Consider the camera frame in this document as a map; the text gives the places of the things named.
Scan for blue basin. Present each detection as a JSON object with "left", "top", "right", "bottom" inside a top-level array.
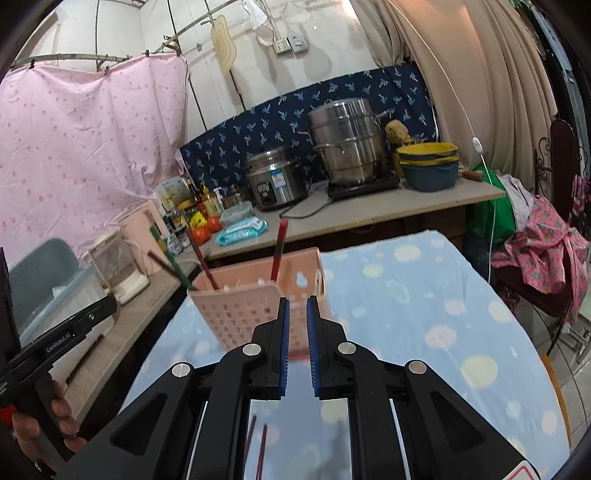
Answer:
[{"left": 401, "top": 159, "right": 461, "bottom": 193}]

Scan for bright red chopstick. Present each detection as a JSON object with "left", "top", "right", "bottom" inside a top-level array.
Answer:
[{"left": 270, "top": 220, "right": 290, "bottom": 282}]

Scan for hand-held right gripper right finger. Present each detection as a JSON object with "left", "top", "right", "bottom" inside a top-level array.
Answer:
[{"left": 307, "top": 296, "right": 527, "bottom": 480}]

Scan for pink printed curtain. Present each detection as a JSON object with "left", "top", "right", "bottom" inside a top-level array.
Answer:
[{"left": 0, "top": 53, "right": 190, "bottom": 269}]

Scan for beige curtain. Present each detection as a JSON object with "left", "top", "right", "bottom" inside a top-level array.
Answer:
[{"left": 369, "top": 0, "right": 562, "bottom": 175}]

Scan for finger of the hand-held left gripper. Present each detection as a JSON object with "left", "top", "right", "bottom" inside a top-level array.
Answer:
[{"left": 76, "top": 294, "right": 119, "bottom": 340}]

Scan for pink printed clothes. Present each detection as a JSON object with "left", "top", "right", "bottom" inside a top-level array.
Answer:
[{"left": 491, "top": 196, "right": 590, "bottom": 324}]

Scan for grey wooden side counter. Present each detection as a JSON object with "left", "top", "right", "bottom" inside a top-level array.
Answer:
[{"left": 60, "top": 244, "right": 213, "bottom": 430}]

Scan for dark red chopstick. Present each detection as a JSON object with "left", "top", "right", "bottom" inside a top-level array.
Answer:
[
  {"left": 147, "top": 250, "right": 186, "bottom": 283},
  {"left": 185, "top": 227, "right": 221, "bottom": 289}
]

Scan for dark wooden chair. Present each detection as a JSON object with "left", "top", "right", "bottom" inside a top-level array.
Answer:
[{"left": 494, "top": 119, "right": 591, "bottom": 334}]

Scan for hanging wooden board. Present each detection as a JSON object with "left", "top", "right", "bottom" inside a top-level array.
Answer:
[{"left": 211, "top": 15, "right": 238, "bottom": 77}]

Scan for pink perforated utensil basket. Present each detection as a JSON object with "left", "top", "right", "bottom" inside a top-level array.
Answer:
[{"left": 189, "top": 247, "right": 327, "bottom": 361}]

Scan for oil bottle with yellow label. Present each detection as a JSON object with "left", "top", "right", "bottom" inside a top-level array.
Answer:
[{"left": 202, "top": 183, "right": 223, "bottom": 217}]

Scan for white appliance with clear jug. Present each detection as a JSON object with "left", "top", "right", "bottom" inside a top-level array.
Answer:
[{"left": 88, "top": 230, "right": 151, "bottom": 305}]

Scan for steel rice cooker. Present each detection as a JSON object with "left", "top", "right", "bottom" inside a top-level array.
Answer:
[{"left": 246, "top": 147, "right": 309, "bottom": 212}]

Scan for steel steamer pot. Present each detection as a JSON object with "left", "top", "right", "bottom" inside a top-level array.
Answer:
[{"left": 307, "top": 98, "right": 393, "bottom": 188}]

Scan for person's left hand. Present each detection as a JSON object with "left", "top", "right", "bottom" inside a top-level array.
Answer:
[{"left": 11, "top": 381, "right": 88, "bottom": 472}]

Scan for navy leaf print cloth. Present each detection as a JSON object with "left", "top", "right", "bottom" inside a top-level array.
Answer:
[{"left": 179, "top": 62, "right": 437, "bottom": 191}]

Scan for green bag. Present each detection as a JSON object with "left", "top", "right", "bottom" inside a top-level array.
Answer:
[{"left": 465, "top": 170, "right": 516, "bottom": 246}]

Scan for clear food container blue lid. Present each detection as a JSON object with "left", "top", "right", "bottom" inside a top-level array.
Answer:
[{"left": 219, "top": 200, "right": 254, "bottom": 227}]

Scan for yellow basin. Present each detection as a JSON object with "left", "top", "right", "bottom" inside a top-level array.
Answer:
[{"left": 396, "top": 143, "right": 460, "bottom": 162}]

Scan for pale back counter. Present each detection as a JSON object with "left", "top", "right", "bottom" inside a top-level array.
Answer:
[{"left": 203, "top": 175, "right": 507, "bottom": 260}]

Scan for green chopstick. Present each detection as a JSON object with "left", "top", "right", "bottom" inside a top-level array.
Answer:
[{"left": 150, "top": 225, "right": 193, "bottom": 290}]

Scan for black induction cooker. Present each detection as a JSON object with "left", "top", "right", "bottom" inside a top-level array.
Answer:
[{"left": 327, "top": 173, "right": 402, "bottom": 201}]

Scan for white cable with switch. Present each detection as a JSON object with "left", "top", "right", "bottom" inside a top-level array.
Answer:
[{"left": 388, "top": 0, "right": 498, "bottom": 283}]

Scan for white dish drainer with lid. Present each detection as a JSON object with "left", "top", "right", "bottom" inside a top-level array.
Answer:
[{"left": 9, "top": 237, "right": 117, "bottom": 372}]

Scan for brown loofah sponge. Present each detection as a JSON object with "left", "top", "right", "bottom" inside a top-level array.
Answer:
[{"left": 385, "top": 120, "right": 411, "bottom": 145}]

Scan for black power cable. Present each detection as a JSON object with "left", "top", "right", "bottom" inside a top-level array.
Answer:
[{"left": 279, "top": 198, "right": 334, "bottom": 220}]

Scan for hanging mesh strainer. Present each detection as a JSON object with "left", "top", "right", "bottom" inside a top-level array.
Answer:
[{"left": 281, "top": 0, "right": 310, "bottom": 25}]

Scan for hanging white net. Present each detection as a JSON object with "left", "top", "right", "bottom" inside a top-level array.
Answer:
[{"left": 242, "top": 0, "right": 274, "bottom": 47}]

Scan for pink kitchen appliance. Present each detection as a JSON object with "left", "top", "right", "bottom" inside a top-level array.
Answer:
[{"left": 117, "top": 200, "right": 162, "bottom": 274}]

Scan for metal curtain rail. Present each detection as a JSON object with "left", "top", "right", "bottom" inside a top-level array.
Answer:
[{"left": 11, "top": 7, "right": 242, "bottom": 71}]

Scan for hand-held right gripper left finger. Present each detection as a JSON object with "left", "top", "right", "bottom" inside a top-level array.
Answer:
[{"left": 55, "top": 298, "right": 291, "bottom": 480}]

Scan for blue wet wipes packet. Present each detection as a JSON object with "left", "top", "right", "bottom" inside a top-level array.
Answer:
[{"left": 216, "top": 218, "right": 269, "bottom": 247}]

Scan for light blue printed tablecloth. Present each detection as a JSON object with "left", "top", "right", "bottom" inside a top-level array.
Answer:
[{"left": 117, "top": 229, "right": 571, "bottom": 480}]

